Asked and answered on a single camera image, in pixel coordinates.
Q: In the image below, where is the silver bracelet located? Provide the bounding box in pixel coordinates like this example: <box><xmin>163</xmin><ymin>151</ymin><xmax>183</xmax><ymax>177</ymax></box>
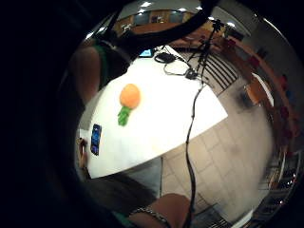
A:
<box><xmin>129</xmin><ymin>206</ymin><xmax>172</xmax><ymax>228</ymax></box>

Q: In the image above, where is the long black cable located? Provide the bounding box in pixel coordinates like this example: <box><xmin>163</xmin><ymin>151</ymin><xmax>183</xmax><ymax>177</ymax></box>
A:
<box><xmin>183</xmin><ymin>80</ymin><xmax>211</xmax><ymax>228</ymax></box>

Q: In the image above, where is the person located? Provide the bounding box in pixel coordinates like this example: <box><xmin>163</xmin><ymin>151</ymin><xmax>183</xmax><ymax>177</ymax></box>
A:
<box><xmin>69</xmin><ymin>37</ymin><xmax>133</xmax><ymax>106</ymax></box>

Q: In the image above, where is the orange plush carrot toy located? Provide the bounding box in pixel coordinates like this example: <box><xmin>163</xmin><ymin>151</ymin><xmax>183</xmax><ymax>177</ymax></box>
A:
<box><xmin>117</xmin><ymin>83</ymin><xmax>143</xmax><ymax>127</ymax></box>

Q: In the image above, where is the wooden side table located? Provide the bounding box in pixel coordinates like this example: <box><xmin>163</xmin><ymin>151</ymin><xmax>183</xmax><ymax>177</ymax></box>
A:
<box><xmin>244</xmin><ymin>73</ymin><xmax>276</xmax><ymax>107</ymax></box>

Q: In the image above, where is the metal shelving rack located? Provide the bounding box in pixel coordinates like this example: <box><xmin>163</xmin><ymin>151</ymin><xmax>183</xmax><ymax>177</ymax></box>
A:
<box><xmin>253</xmin><ymin>148</ymin><xmax>302</xmax><ymax>223</ymax></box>

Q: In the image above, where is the black tripod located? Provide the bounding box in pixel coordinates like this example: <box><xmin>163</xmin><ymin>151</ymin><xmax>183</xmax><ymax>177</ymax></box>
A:
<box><xmin>186</xmin><ymin>28</ymin><xmax>224</xmax><ymax>85</ymax></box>

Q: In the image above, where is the tablet with blue screen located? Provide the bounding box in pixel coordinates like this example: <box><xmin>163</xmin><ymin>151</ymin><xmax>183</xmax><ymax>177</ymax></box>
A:
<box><xmin>138</xmin><ymin>47</ymin><xmax>156</xmax><ymax>59</ymax></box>

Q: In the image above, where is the small black box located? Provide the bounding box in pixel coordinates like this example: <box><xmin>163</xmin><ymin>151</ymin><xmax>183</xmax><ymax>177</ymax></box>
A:
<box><xmin>184</xmin><ymin>68</ymin><xmax>200</xmax><ymax>81</ymax></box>

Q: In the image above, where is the thin black cable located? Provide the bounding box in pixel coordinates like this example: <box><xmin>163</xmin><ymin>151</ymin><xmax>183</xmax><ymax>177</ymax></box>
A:
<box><xmin>162</xmin><ymin>60</ymin><xmax>191</xmax><ymax>78</ymax></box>

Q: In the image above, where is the black camera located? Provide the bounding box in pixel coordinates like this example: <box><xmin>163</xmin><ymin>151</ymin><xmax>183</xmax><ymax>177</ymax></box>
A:
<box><xmin>212</xmin><ymin>18</ymin><xmax>225</xmax><ymax>32</ymax></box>

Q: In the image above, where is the curved wooden counter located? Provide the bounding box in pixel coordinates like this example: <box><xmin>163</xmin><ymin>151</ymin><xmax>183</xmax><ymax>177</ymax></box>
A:
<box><xmin>170</xmin><ymin>27</ymin><xmax>300</xmax><ymax>153</ymax></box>

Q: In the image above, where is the group of ceiling spot lights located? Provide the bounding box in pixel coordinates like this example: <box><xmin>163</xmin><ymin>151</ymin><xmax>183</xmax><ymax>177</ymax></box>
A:
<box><xmin>85</xmin><ymin>1</ymin><xmax>238</xmax><ymax>40</ymax></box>

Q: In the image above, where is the red chair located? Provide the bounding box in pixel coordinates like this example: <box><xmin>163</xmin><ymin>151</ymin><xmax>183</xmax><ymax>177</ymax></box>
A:
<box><xmin>248</xmin><ymin>55</ymin><xmax>262</xmax><ymax>69</ymax></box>
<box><xmin>277</xmin><ymin>74</ymin><xmax>289</xmax><ymax>90</ymax></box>
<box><xmin>278</xmin><ymin>105</ymin><xmax>291</xmax><ymax>122</ymax></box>

